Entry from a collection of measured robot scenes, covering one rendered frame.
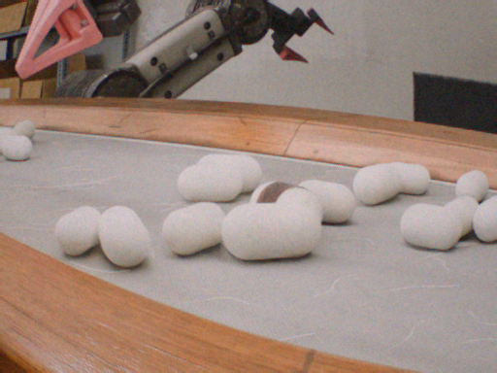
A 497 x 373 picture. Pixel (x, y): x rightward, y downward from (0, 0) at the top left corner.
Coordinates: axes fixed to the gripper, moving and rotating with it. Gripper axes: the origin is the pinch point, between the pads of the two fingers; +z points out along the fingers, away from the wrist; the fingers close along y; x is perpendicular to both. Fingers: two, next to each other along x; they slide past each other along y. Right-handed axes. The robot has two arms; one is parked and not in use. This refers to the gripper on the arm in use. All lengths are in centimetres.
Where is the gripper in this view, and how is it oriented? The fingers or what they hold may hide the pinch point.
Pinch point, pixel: (25, 66)
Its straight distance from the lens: 56.8
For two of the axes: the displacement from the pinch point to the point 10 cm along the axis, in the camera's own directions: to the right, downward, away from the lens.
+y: 7.6, 1.3, -6.3
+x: 4.1, 6.6, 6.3
